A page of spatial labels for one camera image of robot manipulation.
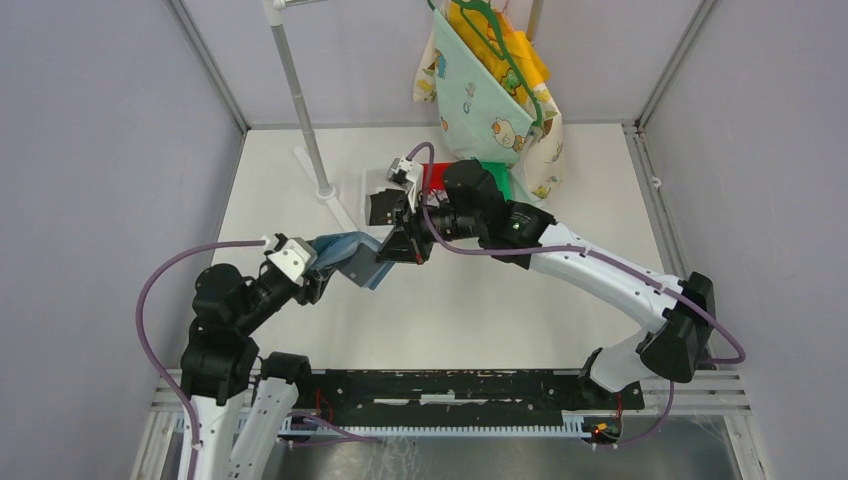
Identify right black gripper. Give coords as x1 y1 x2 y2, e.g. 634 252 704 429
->
375 191 483 266

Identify blue card holder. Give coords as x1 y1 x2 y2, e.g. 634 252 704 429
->
308 231 395 290

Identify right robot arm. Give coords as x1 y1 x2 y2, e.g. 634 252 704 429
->
377 158 715 408

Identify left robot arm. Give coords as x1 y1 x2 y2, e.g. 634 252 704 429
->
178 262 327 479

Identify black cards in white bin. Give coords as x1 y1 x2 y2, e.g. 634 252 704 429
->
366 188 406 226

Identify white plastic bin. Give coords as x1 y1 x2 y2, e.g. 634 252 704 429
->
359 169 402 233

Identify red plastic bin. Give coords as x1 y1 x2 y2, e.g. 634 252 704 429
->
420 162 454 198

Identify green plastic bin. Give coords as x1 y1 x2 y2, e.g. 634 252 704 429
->
481 162 513 200

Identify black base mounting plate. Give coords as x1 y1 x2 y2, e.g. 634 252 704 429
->
295 369 645 428

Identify mint cartoon print cloth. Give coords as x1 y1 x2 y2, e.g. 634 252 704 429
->
412 7 564 201

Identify green clothes hanger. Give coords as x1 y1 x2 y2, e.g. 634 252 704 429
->
436 1 550 128

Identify yellow garment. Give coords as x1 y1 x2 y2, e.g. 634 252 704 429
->
445 2 552 105

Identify white clothes rack stand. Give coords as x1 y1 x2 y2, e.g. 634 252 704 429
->
261 0 358 232

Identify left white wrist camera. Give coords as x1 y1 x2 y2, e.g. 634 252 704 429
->
262 234 318 285

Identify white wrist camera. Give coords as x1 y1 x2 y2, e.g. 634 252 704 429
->
386 157 424 212
262 234 318 285

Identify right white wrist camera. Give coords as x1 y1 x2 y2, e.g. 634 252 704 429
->
386 157 424 212

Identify white slotted cable duct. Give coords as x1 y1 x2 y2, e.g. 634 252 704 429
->
278 415 621 440

